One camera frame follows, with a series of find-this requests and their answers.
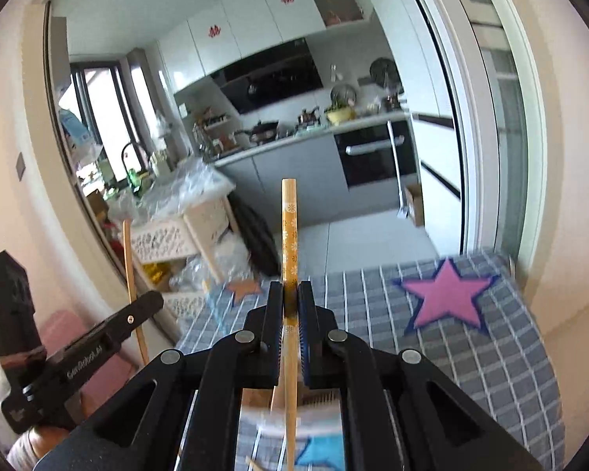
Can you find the plain wooden chopstick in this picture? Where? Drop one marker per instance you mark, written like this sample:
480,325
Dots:
129,265
255,465

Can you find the white mop pole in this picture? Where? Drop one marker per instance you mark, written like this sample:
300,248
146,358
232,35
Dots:
396,167

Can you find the person's left hand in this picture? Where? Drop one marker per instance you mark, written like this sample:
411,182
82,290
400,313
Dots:
32,446

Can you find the yellow bowl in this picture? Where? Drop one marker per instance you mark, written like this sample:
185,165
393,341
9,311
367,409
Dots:
340,116

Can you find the black built-in oven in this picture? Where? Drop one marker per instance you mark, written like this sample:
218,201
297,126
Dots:
373,157

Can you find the clear plastic bag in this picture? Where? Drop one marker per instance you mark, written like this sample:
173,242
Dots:
226,260

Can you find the cardboard box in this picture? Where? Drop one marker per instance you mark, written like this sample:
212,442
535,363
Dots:
415,206

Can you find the black wok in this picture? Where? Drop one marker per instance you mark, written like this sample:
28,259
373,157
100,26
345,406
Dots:
263,132

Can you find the white lattice storage rack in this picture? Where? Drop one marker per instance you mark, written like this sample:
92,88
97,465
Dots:
201,225

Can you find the grey wall switch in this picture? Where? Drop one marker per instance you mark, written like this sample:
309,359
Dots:
20,167

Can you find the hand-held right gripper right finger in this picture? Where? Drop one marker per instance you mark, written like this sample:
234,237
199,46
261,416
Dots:
303,333

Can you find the yellow flower-patterned chopstick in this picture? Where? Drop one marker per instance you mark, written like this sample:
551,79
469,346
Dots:
289,235

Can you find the hanging metal pan lid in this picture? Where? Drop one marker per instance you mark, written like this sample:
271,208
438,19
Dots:
385,72

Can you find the beige plastic utensil holder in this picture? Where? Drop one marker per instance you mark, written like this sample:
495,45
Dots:
319,414

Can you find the metal strainer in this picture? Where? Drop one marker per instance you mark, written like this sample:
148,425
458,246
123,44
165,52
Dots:
343,94

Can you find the tall white cabinet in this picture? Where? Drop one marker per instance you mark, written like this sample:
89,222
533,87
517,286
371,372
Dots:
407,59

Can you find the black kitchen faucet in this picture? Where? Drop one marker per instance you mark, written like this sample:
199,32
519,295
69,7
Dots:
127,154

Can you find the grey checked star tablecloth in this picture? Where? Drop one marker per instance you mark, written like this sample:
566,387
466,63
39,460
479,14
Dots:
461,378

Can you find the white kitchen countertop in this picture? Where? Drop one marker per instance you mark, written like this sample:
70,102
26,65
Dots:
284,140

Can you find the black bag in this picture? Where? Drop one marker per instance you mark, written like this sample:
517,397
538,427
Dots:
257,240

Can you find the dark-framed window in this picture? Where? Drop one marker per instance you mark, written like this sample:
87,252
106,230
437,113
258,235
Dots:
103,108

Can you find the black range hood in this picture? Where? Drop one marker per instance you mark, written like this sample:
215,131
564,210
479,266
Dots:
275,78

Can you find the white wall cabinets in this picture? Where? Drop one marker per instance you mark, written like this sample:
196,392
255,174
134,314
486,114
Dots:
255,24

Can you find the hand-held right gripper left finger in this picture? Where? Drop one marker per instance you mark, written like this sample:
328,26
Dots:
276,333

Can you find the grey base cabinets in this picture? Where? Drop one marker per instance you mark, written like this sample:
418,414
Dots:
294,176

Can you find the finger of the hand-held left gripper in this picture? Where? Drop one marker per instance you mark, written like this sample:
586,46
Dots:
135,315

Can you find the clear plastic bags pile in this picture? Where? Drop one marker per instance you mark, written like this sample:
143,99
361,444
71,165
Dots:
186,186

